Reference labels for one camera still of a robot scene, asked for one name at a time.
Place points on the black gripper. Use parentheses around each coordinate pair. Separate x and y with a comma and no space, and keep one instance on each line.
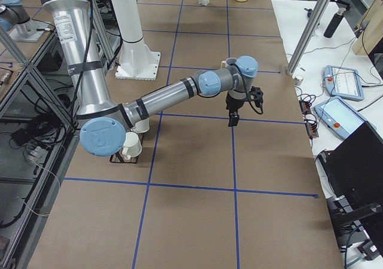
(233,105)

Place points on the white ceramic mug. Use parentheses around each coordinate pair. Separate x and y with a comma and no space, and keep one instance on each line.
(228,62)

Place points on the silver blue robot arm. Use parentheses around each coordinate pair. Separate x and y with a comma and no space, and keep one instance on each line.
(115,108)
(17,22)

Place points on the upper white rack cup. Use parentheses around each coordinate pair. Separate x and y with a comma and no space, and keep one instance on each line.
(142,126)

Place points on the white rack cup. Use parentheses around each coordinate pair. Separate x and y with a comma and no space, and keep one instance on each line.
(142,126)
(132,146)

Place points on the lower white rack cup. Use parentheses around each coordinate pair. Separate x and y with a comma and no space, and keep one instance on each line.
(132,146)

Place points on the small metal cylinder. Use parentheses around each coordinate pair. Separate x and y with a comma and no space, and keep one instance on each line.
(298,79)

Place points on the black power strip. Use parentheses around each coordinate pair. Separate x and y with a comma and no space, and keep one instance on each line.
(309,119)

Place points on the near blue teach pendant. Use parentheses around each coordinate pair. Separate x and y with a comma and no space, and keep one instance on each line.
(339,117)

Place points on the blue teach pendant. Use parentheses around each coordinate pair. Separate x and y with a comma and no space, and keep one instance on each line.
(339,117)
(343,82)

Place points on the far blue teach pendant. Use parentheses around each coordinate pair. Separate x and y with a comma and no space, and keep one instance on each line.
(343,82)

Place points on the black water bottle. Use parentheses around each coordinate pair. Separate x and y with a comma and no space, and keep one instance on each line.
(334,23)

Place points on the black monitor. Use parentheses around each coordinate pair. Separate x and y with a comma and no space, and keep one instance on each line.
(354,168)

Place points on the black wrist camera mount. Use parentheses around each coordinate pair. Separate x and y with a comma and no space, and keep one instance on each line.
(255,99)

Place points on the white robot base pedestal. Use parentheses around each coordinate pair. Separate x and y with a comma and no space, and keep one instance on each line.
(136,60)

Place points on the black wire cup rack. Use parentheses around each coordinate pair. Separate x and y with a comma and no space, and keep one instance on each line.
(118,158)

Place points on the aluminium frame post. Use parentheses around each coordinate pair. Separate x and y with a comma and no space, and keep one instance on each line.
(305,38)

